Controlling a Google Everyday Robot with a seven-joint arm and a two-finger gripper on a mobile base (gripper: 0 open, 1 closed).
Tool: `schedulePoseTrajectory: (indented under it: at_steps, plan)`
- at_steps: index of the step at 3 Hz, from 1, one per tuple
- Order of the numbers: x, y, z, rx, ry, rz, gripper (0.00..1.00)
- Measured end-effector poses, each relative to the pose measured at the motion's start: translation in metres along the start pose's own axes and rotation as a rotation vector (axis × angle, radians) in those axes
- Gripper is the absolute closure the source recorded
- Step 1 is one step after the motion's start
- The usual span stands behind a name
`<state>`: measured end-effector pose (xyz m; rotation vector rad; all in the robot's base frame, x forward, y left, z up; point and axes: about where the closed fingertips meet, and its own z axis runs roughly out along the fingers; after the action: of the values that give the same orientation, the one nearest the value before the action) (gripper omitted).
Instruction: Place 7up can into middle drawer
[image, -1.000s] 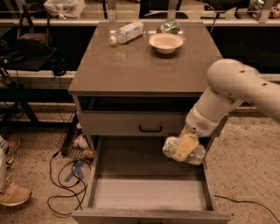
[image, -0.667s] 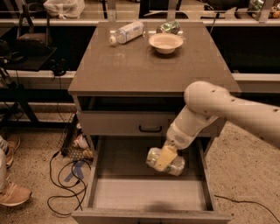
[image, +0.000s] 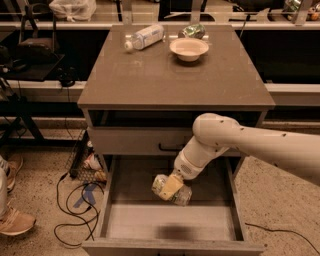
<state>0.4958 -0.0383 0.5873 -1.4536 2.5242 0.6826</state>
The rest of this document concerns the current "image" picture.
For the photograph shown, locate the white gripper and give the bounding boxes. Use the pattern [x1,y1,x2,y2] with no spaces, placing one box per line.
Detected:
[159,151,203,201]

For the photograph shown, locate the green white 7up can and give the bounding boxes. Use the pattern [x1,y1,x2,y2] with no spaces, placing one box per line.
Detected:
[152,174,192,206]

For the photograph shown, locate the clear plastic water bottle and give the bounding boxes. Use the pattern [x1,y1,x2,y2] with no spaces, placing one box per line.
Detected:
[124,24,164,52]

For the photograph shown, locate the white plastic bag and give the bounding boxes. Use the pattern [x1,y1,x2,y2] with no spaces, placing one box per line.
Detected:
[49,0,97,22]

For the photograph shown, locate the black drawer handle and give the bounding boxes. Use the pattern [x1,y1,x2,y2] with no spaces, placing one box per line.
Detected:
[158,143,185,152]

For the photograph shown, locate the tan sneaker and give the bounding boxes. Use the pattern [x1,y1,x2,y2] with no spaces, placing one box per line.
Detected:
[7,154,23,192]
[0,205,36,236]

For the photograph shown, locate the white ceramic bowl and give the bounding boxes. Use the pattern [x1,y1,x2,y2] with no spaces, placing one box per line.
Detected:
[169,38,209,62]

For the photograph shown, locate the black wire mesh basket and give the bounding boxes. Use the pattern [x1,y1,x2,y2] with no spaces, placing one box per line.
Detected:
[66,131,106,183]

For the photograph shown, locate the tan sneaker lower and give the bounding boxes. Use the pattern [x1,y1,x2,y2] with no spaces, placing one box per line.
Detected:
[0,205,36,236]

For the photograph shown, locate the black bag on stand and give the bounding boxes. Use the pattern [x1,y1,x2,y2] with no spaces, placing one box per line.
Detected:
[16,3,58,64]

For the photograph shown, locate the closed grey upper drawer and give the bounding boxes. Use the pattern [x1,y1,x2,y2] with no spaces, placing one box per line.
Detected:
[87,127,192,156]

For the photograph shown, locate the grey drawer cabinet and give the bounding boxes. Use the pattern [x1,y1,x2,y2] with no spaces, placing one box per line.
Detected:
[77,23,277,256]

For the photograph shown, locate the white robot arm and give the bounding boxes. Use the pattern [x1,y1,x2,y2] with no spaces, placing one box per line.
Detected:
[152,113,320,206]

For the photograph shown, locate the black floor cable right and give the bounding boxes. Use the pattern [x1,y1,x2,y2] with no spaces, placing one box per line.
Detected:
[245,222,320,256]

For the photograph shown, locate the tan sneaker upper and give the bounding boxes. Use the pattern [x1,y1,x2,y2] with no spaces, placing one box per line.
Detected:
[7,154,23,192]

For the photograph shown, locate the open grey middle drawer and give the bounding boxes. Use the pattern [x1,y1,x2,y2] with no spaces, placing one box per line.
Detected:
[83,156,263,256]

